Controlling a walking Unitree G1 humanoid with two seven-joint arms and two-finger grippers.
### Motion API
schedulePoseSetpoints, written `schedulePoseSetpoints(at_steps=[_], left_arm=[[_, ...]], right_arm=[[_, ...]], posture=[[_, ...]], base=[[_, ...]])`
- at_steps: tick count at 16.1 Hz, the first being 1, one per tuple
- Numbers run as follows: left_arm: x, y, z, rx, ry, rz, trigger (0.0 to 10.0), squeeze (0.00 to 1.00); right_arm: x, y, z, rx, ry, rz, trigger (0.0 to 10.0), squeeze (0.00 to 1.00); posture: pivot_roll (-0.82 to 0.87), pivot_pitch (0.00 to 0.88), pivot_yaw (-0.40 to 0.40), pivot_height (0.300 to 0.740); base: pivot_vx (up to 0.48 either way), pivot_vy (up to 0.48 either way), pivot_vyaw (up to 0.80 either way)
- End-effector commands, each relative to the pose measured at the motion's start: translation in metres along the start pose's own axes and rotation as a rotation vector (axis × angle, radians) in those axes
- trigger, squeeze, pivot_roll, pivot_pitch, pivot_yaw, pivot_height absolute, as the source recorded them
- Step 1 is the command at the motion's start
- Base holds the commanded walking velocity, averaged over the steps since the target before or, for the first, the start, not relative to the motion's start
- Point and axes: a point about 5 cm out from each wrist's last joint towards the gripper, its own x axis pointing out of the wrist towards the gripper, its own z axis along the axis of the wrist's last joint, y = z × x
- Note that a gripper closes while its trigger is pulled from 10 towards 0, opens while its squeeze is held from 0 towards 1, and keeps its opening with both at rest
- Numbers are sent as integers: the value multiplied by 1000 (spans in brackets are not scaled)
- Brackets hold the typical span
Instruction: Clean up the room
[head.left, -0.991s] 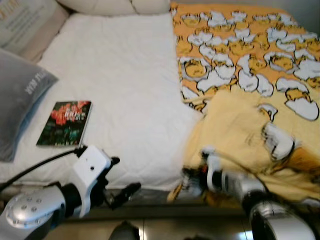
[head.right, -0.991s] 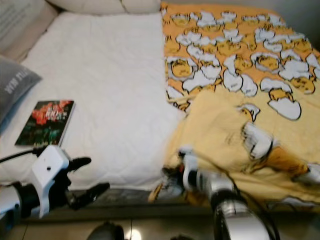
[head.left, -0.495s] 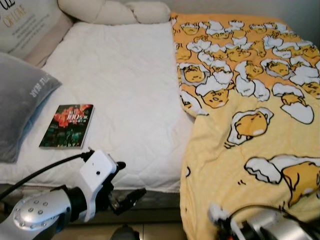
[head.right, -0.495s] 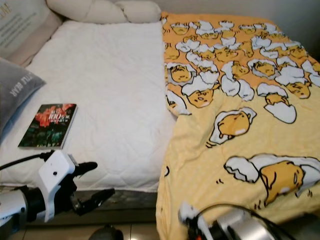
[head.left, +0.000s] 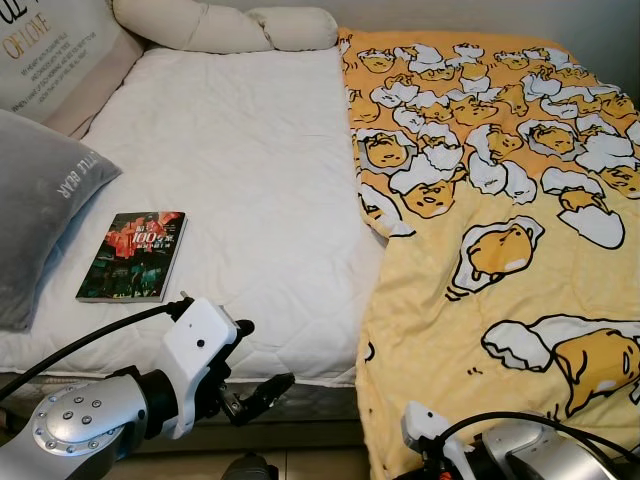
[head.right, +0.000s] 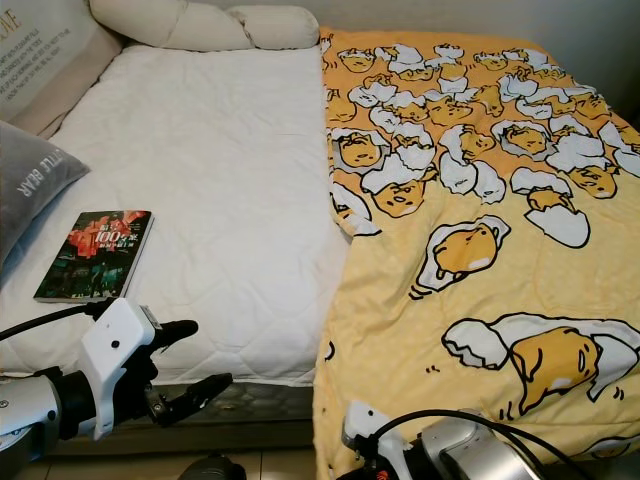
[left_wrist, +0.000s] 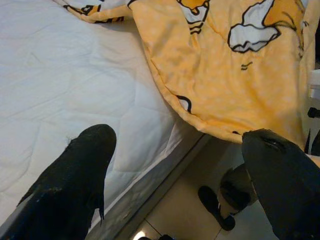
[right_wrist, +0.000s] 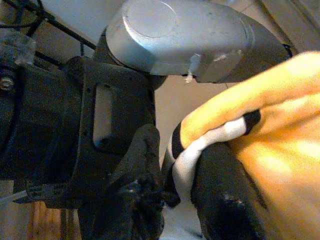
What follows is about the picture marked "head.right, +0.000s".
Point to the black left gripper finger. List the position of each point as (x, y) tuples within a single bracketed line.
[(198, 398), (173, 332)]

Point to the dark red cover book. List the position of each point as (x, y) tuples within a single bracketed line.
[(95, 255)]

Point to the grey bear pillow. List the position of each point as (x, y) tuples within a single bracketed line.
[(35, 200)]

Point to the yellow cartoon egg blanket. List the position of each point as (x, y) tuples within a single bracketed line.
[(480, 250)]

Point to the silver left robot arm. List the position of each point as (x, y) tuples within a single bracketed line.
[(25, 420)]

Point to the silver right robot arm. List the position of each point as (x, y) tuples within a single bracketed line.
[(480, 455)]

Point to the grey quilted mattress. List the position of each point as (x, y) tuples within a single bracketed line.
[(260, 400)]

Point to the white quilted mattress pad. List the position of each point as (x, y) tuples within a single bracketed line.
[(210, 150)]

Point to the beige braided bumper pillow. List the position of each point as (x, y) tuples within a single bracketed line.
[(200, 25)]

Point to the printed ornament headboard cushion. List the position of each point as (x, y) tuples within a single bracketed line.
[(40, 50)]

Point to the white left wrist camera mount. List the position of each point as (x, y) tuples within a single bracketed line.
[(115, 340)]

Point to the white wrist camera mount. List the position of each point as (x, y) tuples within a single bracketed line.
[(115, 340), (365, 425)]

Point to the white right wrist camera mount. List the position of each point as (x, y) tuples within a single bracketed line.
[(365, 425)]

